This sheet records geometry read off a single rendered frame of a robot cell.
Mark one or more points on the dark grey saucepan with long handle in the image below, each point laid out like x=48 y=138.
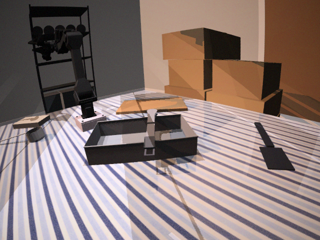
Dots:
x=32 y=135

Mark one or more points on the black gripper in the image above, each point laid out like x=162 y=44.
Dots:
x=39 y=41

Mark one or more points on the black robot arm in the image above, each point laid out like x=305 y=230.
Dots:
x=71 y=40

